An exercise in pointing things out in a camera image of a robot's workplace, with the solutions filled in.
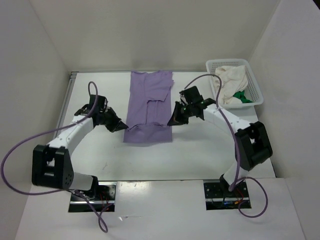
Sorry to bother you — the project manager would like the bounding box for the purple t-shirt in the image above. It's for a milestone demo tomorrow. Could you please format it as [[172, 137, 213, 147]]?
[[123, 70, 174, 144]]

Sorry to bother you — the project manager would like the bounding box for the cream white t-shirt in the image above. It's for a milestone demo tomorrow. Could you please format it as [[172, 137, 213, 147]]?
[[213, 65, 249, 105]]

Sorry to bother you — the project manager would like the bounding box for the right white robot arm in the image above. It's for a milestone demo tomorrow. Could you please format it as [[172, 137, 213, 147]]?
[[167, 98, 273, 192]]

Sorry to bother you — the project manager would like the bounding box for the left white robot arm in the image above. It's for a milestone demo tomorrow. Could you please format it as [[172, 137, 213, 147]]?
[[31, 107, 128, 198]]

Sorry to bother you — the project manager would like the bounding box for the green t-shirt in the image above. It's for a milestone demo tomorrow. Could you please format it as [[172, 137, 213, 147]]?
[[233, 90, 252, 104]]

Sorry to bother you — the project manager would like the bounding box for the white plastic basket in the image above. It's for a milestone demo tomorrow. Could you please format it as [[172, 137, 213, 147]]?
[[206, 58, 264, 109]]

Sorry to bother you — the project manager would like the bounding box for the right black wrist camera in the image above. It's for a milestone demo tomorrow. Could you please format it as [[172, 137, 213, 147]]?
[[179, 86, 204, 105]]

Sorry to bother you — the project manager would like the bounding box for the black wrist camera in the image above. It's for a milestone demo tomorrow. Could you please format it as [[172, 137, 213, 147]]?
[[88, 94, 108, 113], [179, 86, 204, 105]]

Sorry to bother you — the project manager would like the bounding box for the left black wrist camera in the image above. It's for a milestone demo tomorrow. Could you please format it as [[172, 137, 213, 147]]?
[[88, 94, 108, 113]]

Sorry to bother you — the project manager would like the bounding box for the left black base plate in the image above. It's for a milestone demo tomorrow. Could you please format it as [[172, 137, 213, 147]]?
[[68, 181, 117, 213]]

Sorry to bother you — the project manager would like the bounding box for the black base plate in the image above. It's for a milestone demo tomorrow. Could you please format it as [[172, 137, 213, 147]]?
[[203, 179, 252, 211], [68, 181, 117, 213]]

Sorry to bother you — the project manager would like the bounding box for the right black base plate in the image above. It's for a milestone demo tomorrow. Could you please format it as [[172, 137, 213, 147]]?
[[203, 179, 252, 211]]

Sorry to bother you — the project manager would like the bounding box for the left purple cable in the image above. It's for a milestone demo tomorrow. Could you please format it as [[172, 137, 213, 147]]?
[[0, 81, 113, 233]]

